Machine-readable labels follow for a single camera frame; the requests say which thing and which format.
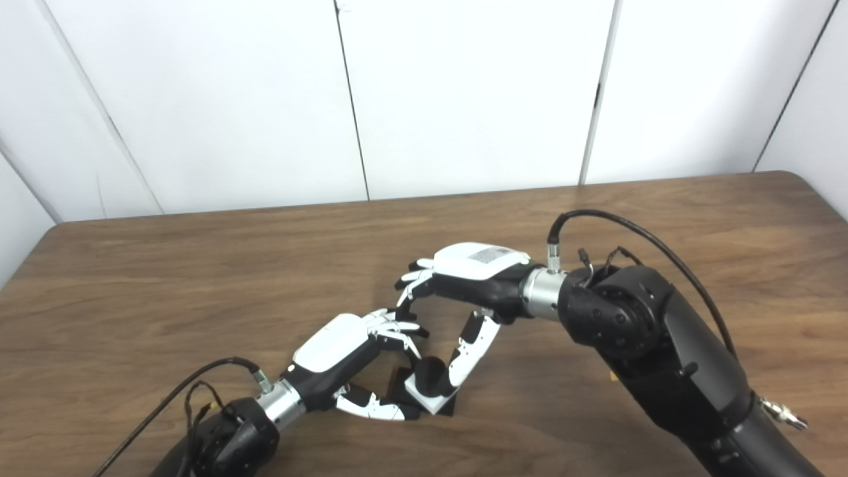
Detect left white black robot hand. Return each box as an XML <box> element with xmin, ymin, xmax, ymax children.
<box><xmin>255</xmin><ymin>308</ymin><xmax>430</xmax><ymax>431</ymax></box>

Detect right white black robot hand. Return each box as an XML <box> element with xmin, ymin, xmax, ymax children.
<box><xmin>396</xmin><ymin>242</ymin><xmax>569</xmax><ymax>392</ymax></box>

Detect black peg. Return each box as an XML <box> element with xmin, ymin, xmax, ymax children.
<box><xmin>386</xmin><ymin>356</ymin><xmax>458</xmax><ymax>418</ymax></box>

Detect white square piece with hole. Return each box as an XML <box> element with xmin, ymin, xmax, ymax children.
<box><xmin>404</xmin><ymin>371</ymin><xmax>459</xmax><ymax>416</ymax></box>

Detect thin right wrist wire bundle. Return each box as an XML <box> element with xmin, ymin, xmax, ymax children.
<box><xmin>576</xmin><ymin>246</ymin><xmax>643</xmax><ymax>287</ymax></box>

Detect thin wrist wire bundle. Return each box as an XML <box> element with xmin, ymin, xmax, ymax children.
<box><xmin>184</xmin><ymin>381</ymin><xmax>242</xmax><ymax>464</ymax></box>
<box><xmin>576</xmin><ymin>246</ymin><xmax>643</xmax><ymax>287</ymax></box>

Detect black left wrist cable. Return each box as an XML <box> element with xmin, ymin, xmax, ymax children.
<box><xmin>89</xmin><ymin>358</ymin><xmax>274</xmax><ymax>477</ymax></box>

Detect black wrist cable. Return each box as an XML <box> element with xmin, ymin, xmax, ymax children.
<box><xmin>547</xmin><ymin>209</ymin><xmax>809</xmax><ymax>431</ymax></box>
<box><xmin>89</xmin><ymin>358</ymin><xmax>274</xmax><ymax>477</ymax></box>

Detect thin left wrist wire bundle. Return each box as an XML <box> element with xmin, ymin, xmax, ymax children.
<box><xmin>184</xmin><ymin>381</ymin><xmax>242</xmax><ymax>464</ymax></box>

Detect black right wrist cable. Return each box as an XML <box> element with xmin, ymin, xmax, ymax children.
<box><xmin>547</xmin><ymin>209</ymin><xmax>809</xmax><ymax>431</ymax></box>

